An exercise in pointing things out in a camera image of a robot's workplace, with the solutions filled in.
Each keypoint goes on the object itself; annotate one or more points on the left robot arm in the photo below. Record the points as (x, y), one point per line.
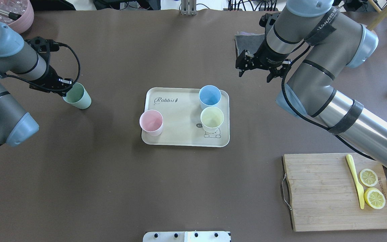
(27, 61)

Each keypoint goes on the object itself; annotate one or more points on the yellow plastic knife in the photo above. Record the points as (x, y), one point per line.
(359, 187)

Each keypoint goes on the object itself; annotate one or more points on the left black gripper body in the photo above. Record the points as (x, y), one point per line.
(50, 77)

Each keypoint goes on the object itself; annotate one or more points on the bamboo cutting board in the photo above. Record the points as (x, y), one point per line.
(322, 195)

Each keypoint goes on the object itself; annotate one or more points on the light blue cup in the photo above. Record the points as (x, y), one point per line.
(209, 95)

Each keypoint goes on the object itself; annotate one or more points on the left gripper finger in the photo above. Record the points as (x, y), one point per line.
(65, 86)

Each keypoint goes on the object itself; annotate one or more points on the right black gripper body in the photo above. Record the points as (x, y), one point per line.
(268, 56)

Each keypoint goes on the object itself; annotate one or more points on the grey folded cloth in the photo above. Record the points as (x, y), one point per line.
(248, 41)

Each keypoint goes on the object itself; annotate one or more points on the lemon slice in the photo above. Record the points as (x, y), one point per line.
(368, 177)
(374, 198)

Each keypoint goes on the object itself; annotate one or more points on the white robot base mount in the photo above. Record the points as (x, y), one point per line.
(187, 236)

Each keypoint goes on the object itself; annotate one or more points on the wooden stand with pole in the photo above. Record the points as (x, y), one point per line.
(382, 14)

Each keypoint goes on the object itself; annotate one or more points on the pale yellow cup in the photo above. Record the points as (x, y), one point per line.
(211, 119)

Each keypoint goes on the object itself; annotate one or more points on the cream rabbit serving tray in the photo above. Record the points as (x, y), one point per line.
(181, 110)

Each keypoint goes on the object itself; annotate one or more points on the upper lemon slice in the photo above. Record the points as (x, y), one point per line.
(368, 177)

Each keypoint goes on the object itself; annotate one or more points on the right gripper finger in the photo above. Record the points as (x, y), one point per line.
(274, 73)
(242, 62)

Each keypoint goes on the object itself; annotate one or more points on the mint green cup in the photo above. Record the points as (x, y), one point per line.
(78, 97)

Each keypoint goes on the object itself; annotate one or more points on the pink bowl with ice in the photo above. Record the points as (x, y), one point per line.
(20, 7)

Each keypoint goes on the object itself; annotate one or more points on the lower lemon slice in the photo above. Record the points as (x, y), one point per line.
(374, 198)

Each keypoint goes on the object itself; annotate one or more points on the aluminium frame post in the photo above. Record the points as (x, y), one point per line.
(188, 7)

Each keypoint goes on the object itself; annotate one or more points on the pink cup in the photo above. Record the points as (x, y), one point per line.
(151, 121)

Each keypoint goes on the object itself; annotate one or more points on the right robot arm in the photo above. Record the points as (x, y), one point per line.
(336, 42)

